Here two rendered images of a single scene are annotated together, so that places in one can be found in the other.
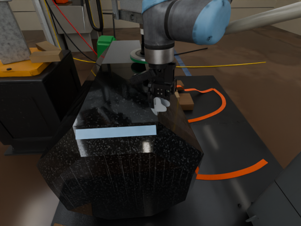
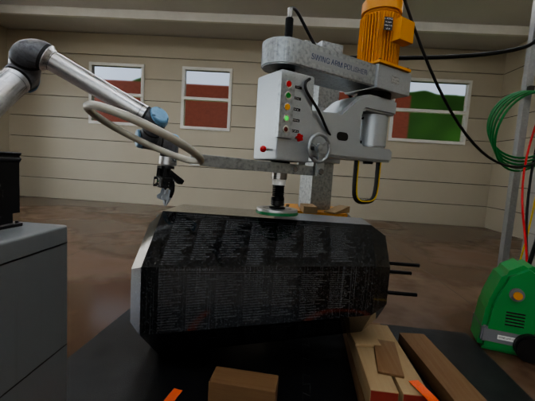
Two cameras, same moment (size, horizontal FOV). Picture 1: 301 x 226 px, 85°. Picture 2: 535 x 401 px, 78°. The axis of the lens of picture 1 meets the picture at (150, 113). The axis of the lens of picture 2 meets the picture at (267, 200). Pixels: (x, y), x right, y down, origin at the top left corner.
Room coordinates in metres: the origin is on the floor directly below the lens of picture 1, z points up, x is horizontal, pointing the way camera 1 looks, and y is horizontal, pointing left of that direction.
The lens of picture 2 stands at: (1.30, -1.66, 1.09)
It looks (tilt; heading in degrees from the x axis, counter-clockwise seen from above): 6 degrees down; 99
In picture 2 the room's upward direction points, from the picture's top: 4 degrees clockwise
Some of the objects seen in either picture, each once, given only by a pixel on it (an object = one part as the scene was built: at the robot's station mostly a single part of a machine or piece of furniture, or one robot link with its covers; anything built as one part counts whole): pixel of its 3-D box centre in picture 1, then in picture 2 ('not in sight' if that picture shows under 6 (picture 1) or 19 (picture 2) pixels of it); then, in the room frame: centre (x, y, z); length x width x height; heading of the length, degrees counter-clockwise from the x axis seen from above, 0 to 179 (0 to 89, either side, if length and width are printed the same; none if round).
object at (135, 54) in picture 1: (146, 54); (277, 209); (1.09, 0.03, 0.87); 0.21 x 0.21 x 0.01
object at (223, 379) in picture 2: not in sight; (244, 390); (1.04, -0.29, 0.07); 0.30 x 0.12 x 0.12; 1
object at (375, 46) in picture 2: not in sight; (381, 36); (1.60, 0.45, 1.90); 0.31 x 0.28 x 0.40; 132
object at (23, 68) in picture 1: (19, 59); (313, 210); (1.27, 1.03, 0.76); 0.49 x 0.49 x 0.05; 3
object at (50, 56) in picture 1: (47, 56); (308, 208); (1.23, 0.78, 0.81); 0.20 x 0.10 x 0.05; 101
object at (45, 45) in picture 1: (48, 47); (337, 209); (1.45, 0.87, 0.80); 0.20 x 0.10 x 0.05; 54
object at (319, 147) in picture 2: not in sight; (314, 148); (1.26, 0.02, 1.20); 0.15 x 0.10 x 0.15; 42
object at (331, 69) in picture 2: not in sight; (337, 75); (1.36, 0.26, 1.62); 0.96 x 0.25 x 0.17; 42
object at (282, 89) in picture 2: not in sight; (285, 107); (1.12, -0.11, 1.37); 0.08 x 0.03 x 0.28; 42
